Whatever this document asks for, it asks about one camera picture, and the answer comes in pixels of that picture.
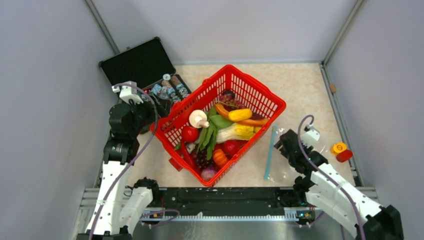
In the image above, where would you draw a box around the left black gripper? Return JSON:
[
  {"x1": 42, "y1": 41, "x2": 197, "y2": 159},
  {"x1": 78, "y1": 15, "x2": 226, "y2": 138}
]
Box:
[{"x1": 124, "y1": 91, "x2": 172, "y2": 137}]

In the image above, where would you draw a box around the clear zip top bag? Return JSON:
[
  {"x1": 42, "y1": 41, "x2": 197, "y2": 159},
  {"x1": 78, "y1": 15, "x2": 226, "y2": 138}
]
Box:
[{"x1": 263, "y1": 125, "x2": 298, "y2": 186}]

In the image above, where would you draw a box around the white brown mushroom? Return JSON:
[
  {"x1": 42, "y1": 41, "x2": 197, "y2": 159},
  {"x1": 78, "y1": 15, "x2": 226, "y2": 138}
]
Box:
[{"x1": 188, "y1": 109, "x2": 210, "y2": 129}]

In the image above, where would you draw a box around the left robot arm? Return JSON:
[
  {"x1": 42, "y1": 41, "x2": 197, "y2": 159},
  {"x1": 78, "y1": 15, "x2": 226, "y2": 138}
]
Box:
[{"x1": 76, "y1": 100, "x2": 161, "y2": 240}]

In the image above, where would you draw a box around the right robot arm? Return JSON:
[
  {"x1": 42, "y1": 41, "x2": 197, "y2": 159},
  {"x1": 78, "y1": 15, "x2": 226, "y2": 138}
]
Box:
[{"x1": 274, "y1": 129, "x2": 405, "y2": 240}]

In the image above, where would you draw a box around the black poker chip case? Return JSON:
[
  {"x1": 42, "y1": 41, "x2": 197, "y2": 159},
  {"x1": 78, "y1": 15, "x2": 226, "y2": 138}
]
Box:
[{"x1": 99, "y1": 37, "x2": 192, "y2": 106}]

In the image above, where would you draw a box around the red chili pepper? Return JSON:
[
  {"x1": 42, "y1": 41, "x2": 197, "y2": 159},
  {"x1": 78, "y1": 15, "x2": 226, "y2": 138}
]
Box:
[{"x1": 180, "y1": 140, "x2": 196, "y2": 169}]

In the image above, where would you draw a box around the red plastic shopping basket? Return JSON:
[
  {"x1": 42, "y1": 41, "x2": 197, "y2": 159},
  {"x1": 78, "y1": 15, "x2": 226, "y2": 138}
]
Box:
[{"x1": 150, "y1": 64, "x2": 287, "y2": 187}]

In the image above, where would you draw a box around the dark purple grape bunch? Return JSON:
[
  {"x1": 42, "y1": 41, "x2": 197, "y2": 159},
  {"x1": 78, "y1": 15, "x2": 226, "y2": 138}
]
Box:
[{"x1": 190, "y1": 149, "x2": 215, "y2": 172}]

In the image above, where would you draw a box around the green leafy vegetable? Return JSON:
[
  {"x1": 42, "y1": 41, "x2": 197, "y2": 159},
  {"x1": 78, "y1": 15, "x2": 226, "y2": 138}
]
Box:
[{"x1": 196, "y1": 107, "x2": 233, "y2": 161}]

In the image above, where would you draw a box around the small orange pumpkin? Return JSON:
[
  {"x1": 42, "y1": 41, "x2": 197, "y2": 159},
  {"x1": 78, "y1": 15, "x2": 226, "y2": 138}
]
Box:
[{"x1": 212, "y1": 149, "x2": 229, "y2": 168}]

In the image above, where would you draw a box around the red grape bunch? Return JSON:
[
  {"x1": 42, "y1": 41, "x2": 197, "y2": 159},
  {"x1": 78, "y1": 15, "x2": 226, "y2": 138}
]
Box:
[{"x1": 218, "y1": 94, "x2": 247, "y2": 110}]

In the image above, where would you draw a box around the purple red onion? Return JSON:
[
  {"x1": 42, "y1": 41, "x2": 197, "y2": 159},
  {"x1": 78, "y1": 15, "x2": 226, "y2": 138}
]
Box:
[{"x1": 200, "y1": 167, "x2": 217, "y2": 182}]

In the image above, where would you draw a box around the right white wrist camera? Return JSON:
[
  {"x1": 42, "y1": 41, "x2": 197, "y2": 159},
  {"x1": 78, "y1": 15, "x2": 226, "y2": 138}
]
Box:
[{"x1": 300, "y1": 124, "x2": 321, "y2": 148}]

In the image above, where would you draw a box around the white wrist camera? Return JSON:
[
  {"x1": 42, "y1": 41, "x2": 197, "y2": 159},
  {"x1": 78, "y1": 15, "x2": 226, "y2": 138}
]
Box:
[
  {"x1": 300, "y1": 124, "x2": 321, "y2": 148},
  {"x1": 111, "y1": 81, "x2": 144, "y2": 105}
]

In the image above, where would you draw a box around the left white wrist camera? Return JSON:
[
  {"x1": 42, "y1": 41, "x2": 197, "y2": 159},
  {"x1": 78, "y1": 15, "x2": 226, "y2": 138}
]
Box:
[{"x1": 111, "y1": 81, "x2": 144, "y2": 105}]

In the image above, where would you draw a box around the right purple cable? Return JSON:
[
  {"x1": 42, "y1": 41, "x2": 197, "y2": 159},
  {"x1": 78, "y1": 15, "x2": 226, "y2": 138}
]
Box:
[{"x1": 297, "y1": 114, "x2": 367, "y2": 240}]

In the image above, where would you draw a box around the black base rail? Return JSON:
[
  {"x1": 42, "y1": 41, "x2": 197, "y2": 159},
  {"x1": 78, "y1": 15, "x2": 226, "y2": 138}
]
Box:
[{"x1": 149, "y1": 187, "x2": 311, "y2": 217}]

